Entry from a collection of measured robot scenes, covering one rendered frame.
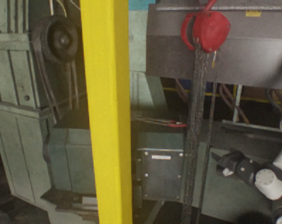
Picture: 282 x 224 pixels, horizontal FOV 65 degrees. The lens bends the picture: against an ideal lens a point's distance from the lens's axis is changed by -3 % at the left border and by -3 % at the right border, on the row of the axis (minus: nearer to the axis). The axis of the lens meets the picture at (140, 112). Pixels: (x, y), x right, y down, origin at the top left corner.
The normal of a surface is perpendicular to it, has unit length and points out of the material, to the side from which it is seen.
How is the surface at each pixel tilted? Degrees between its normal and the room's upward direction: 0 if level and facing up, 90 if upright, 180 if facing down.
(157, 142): 45
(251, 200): 90
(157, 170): 90
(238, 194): 90
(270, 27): 78
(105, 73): 90
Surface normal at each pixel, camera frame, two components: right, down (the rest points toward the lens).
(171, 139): -0.06, -0.40
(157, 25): -0.41, 0.13
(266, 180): -0.59, -0.63
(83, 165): -0.09, 0.36
